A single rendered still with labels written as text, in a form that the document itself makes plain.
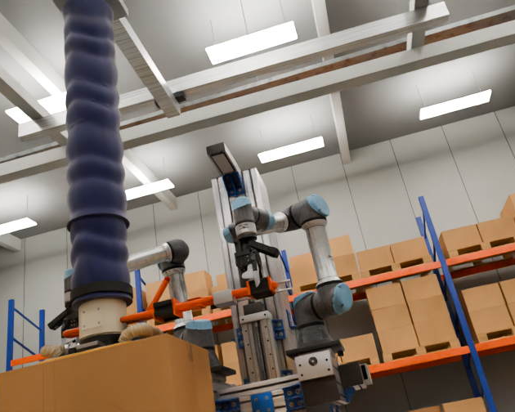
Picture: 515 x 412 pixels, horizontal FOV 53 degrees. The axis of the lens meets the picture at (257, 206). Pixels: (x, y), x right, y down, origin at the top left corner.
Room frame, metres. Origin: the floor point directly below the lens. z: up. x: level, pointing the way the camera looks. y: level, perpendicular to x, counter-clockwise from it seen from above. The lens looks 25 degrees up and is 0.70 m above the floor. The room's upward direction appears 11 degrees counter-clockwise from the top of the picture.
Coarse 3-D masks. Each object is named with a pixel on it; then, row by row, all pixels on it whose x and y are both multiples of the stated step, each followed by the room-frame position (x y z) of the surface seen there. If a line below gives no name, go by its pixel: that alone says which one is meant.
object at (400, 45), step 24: (240, 0) 5.13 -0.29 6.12; (408, 0) 4.81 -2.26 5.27; (456, 24) 4.61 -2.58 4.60; (480, 24) 4.64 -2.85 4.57; (384, 48) 4.75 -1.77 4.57; (288, 72) 4.92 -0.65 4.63; (312, 72) 4.93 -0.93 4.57; (216, 96) 5.07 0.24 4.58; (144, 120) 5.25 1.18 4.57; (48, 144) 5.43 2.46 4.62
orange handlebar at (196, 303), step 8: (208, 296) 1.76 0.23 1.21; (240, 296) 1.78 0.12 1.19; (248, 296) 1.79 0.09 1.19; (176, 304) 1.78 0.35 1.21; (184, 304) 1.77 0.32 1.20; (192, 304) 1.77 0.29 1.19; (200, 304) 1.76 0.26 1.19; (208, 304) 1.80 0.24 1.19; (144, 312) 1.80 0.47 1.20; (152, 312) 1.79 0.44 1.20; (120, 320) 1.81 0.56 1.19; (128, 320) 1.81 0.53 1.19; (136, 320) 1.84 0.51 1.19; (144, 320) 1.85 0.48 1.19; (64, 336) 1.85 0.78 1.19; (72, 336) 1.88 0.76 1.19
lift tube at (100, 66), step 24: (72, 0) 1.74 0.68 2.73; (96, 0) 1.76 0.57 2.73; (72, 24) 1.74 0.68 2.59; (96, 24) 1.76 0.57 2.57; (72, 48) 1.75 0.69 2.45; (96, 48) 1.76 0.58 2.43; (72, 72) 1.75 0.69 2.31; (96, 72) 1.75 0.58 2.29; (72, 96) 1.76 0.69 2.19; (96, 96) 1.75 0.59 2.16; (72, 120) 1.76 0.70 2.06; (96, 120) 1.75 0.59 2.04; (120, 120) 1.87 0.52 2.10; (72, 144) 1.75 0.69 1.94; (96, 144) 1.75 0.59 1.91; (120, 144) 1.84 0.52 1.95; (72, 168) 1.75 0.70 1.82; (96, 168) 1.74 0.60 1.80; (120, 168) 1.82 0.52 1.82; (72, 192) 1.75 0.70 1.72; (96, 192) 1.74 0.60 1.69; (120, 192) 1.81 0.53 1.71; (72, 216) 1.76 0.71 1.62; (120, 216) 1.80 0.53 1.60
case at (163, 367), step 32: (96, 352) 1.64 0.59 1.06; (128, 352) 1.63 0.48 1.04; (160, 352) 1.61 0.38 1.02; (192, 352) 1.82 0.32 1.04; (0, 384) 1.70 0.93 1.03; (32, 384) 1.68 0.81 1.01; (64, 384) 1.66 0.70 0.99; (96, 384) 1.64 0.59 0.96; (128, 384) 1.63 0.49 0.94; (160, 384) 1.61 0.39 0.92; (192, 384) 1.78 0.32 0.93
